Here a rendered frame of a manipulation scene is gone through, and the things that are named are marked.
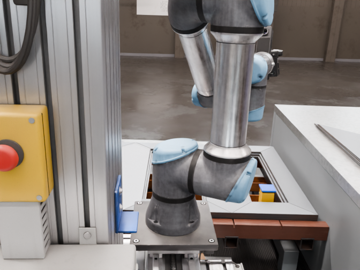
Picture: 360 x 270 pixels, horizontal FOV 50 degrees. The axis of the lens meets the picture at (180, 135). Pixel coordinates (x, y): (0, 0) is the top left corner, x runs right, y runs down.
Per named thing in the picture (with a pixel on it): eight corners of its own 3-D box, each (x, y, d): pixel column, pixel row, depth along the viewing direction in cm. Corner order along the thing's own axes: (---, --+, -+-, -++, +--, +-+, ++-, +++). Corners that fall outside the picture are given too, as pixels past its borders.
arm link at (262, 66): (235, 85, 109) (238, 55, 106) (245, 79, 119) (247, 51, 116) (263, 88, 106) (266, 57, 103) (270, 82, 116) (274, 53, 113)
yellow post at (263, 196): (255, 226, 169) (260, 187, 163) (267, 226, 170) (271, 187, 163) (257, 232, 165) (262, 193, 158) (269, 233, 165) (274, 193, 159)
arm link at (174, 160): (163, 175, 110) (164, 130, 105) (207, 185, 105) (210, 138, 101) (143, 193, 99) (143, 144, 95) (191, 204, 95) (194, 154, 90)
